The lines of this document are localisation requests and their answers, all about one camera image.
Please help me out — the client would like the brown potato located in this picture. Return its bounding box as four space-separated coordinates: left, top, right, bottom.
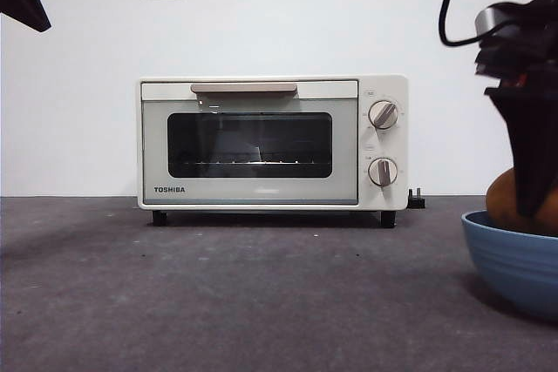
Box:
486 169 558 236

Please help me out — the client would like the blue ribbed bowl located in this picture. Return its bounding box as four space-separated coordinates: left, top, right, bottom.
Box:
460 209 558 320

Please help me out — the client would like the oven door with beige handle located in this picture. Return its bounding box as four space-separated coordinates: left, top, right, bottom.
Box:
139 80 359 206

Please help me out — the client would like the oven knob with upright pointer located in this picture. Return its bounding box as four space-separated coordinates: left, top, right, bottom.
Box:
368 157 398 189

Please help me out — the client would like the oven knob with slanted pointer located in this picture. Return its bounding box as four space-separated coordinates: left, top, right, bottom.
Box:
368 100 399 131

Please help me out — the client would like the white Toshiba toaster oven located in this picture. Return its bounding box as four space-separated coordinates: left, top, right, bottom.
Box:
137 75 410 230

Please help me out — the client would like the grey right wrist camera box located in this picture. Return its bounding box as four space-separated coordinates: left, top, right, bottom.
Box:
473 3 524 44

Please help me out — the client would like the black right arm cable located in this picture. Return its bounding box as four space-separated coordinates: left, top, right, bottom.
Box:
438 0 483 48

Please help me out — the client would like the metal wire oven rack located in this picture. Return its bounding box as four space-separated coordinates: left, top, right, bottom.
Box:
181 159 329 168

